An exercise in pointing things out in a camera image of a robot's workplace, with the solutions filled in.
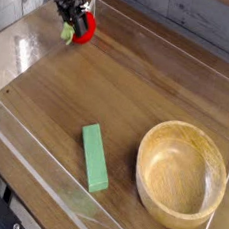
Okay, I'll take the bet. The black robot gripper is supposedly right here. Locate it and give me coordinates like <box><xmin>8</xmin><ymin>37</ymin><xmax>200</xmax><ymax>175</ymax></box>
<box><xmin>55</xmin><ymin>0</ymin><xmax>88</xmax><ymax>37</ymax></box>

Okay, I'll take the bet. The red plush tomato toy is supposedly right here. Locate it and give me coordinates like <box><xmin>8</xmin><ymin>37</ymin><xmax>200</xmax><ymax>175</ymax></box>
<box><xmin>58</xmin><ymin>8</ymin><xmax>99</xmax><ymax>49</ymax></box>

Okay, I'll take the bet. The green rectangular block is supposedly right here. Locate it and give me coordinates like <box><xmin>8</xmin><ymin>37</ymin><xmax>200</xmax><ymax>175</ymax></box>
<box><xmin>82</xmin><ymin>124</ymin><xmax>109</xmax><ymax>193</ymax></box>

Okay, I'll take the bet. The wooden bowl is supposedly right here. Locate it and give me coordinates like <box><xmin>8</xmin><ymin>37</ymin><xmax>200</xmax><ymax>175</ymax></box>
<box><xmin>135</xmin><ymin>120</ymin><xmax>227</xmax><ymax>229</ymax></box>

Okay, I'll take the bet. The clear acrylic tray wall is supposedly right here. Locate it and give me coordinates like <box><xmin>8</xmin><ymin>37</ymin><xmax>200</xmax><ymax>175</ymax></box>
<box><xmin>0</xmin><ymin>0</ymin><xmax>229</xmax><ymax>229</ymax></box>

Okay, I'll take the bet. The black metal bracket with bolt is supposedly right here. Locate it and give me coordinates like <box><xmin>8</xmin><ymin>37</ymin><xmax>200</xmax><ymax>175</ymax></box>
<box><xmin>0</xmin><ymin>187</ymin><xmax>25</xmax><ymax>229</ymax></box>

